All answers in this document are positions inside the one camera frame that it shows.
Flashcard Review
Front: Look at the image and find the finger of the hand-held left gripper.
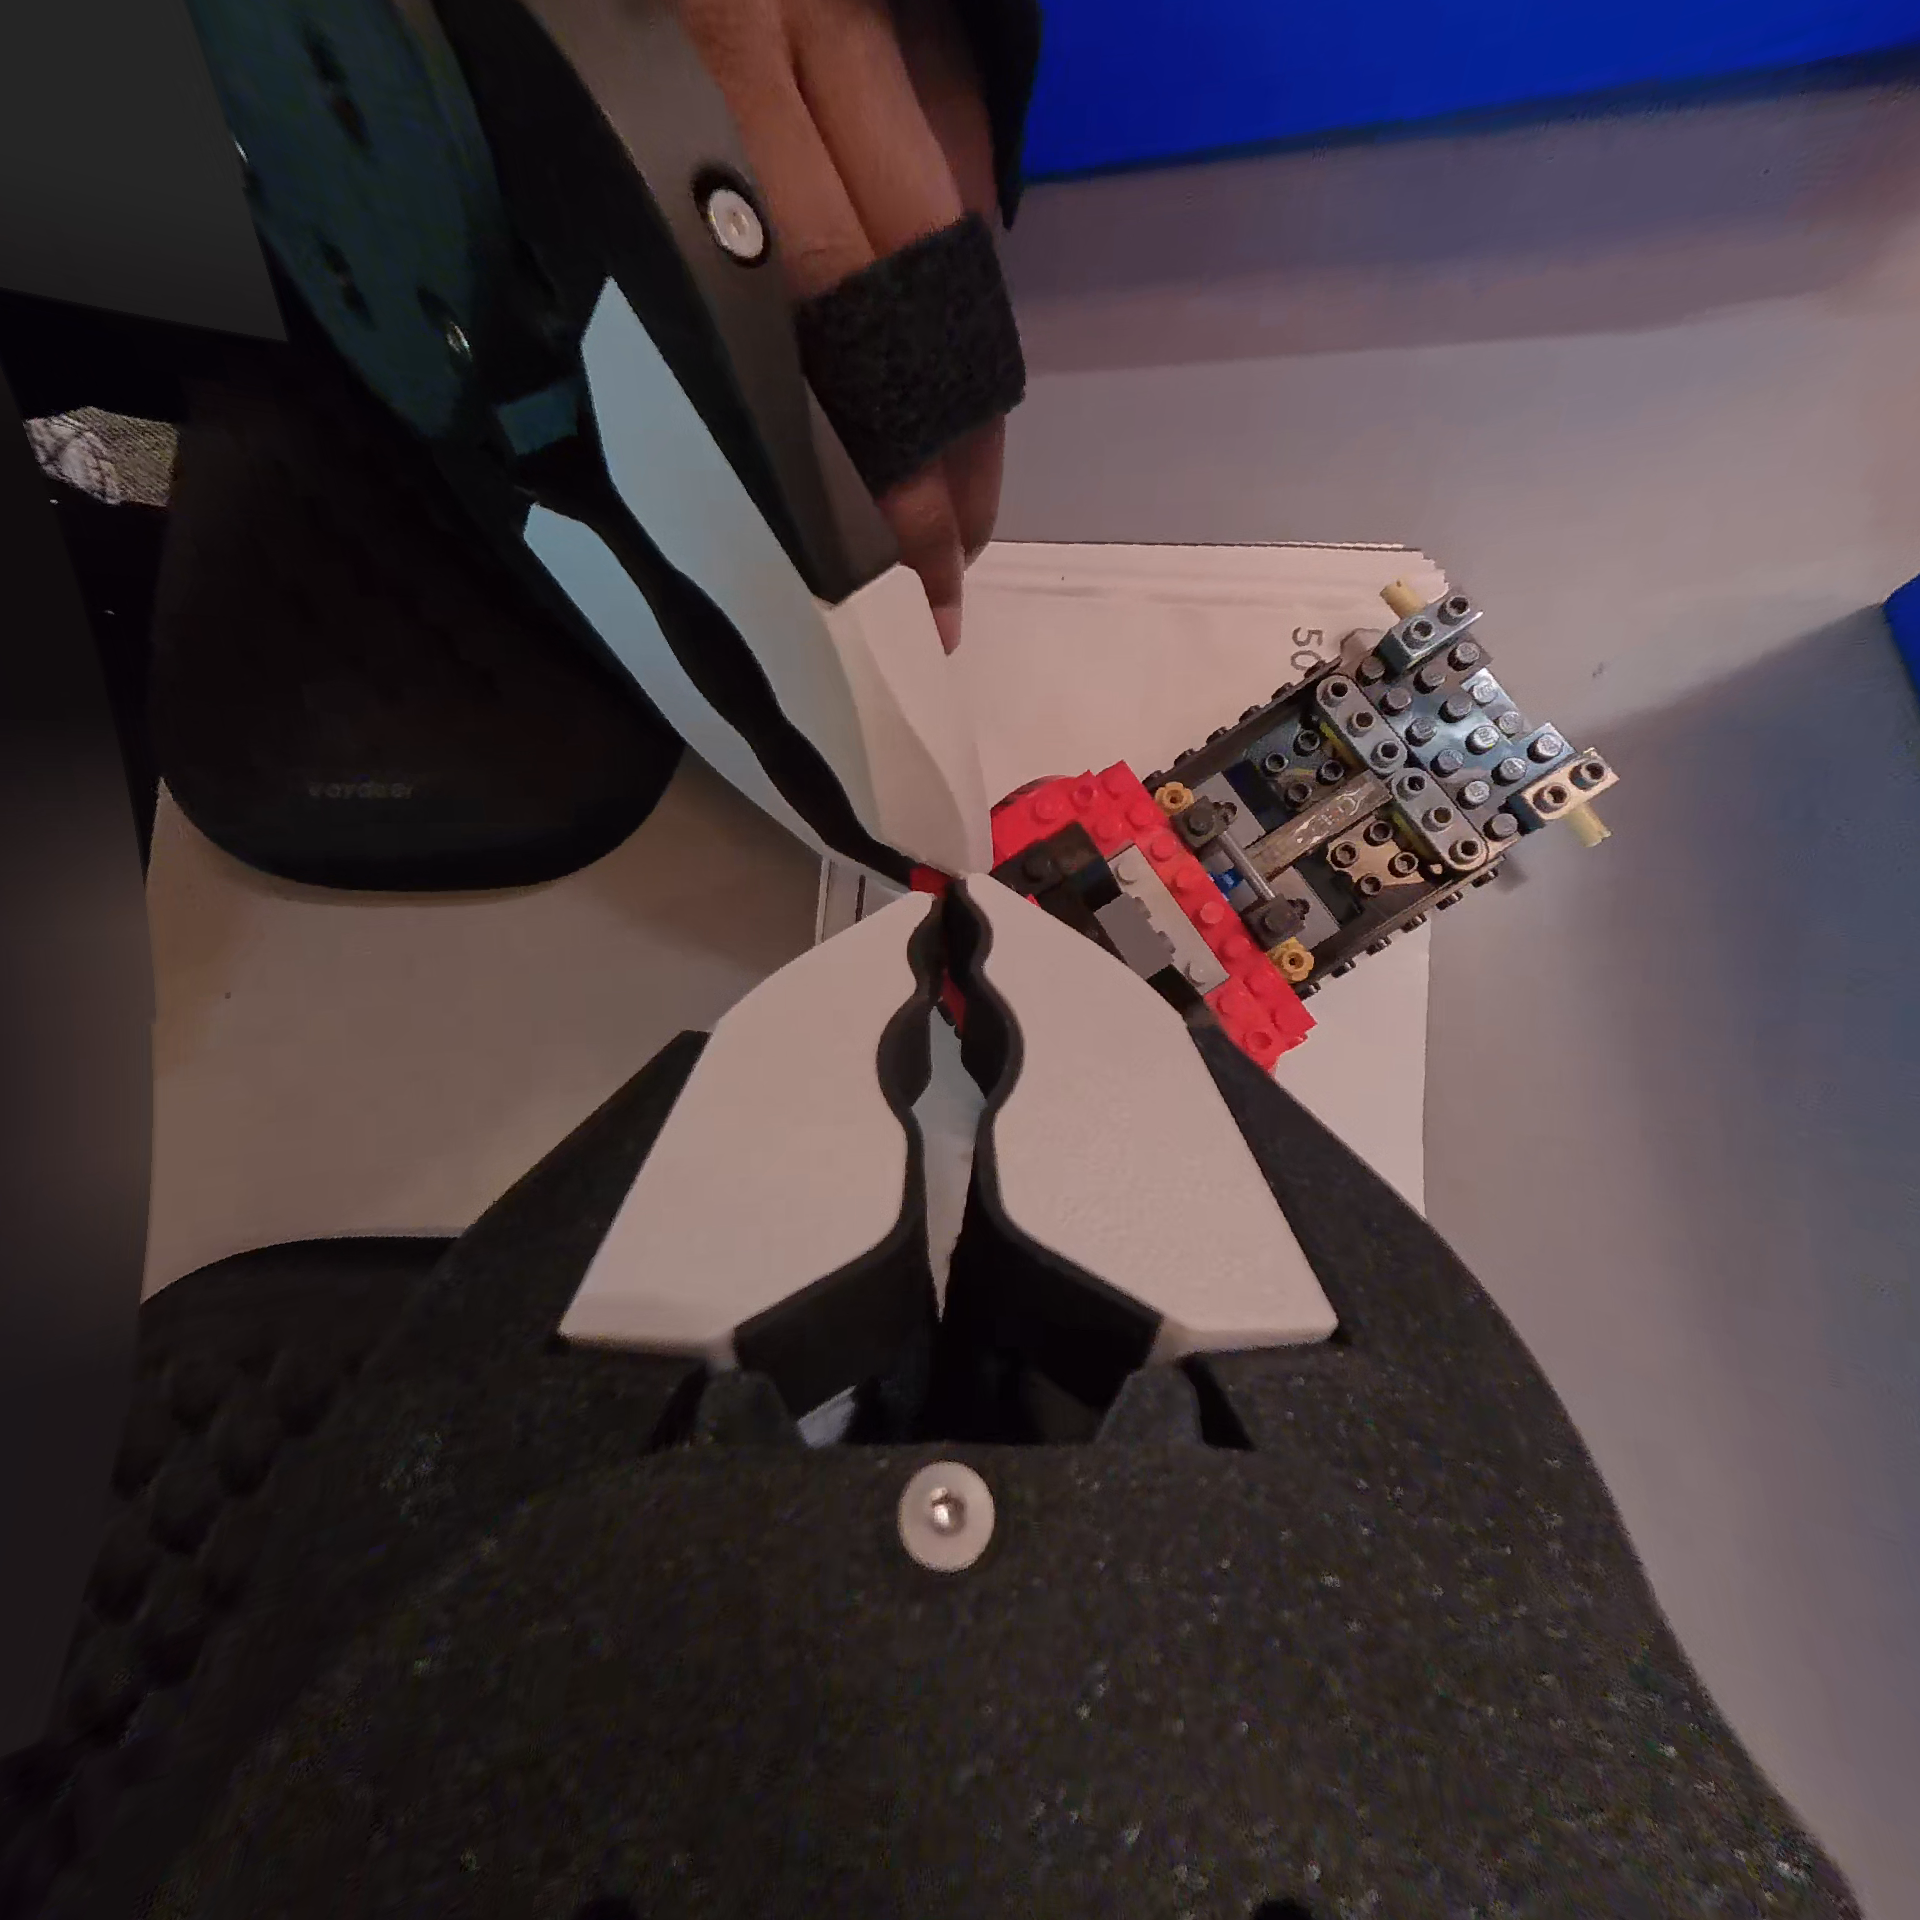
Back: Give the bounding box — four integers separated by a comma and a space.
571, 279, 983, 877
524, 502, 936, 889

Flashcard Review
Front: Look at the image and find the black quilted pad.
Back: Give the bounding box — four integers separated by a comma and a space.
0, 1231, 457, 1920
151, 331, 689, 894

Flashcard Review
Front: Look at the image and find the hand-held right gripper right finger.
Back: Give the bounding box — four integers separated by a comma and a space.
939, 883, 1345, 1382

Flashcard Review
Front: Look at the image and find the red and black lego car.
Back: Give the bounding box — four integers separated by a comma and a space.
976, 585, 1626, 1076

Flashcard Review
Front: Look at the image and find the person's left hand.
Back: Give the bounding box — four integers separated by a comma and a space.
676, 0, 1028, 659

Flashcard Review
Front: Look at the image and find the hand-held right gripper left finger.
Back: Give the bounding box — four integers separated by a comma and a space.
563, 896, 955, 1387

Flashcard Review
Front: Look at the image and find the lego instruction booklet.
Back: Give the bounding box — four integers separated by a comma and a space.
811, 541, 1461, 1220

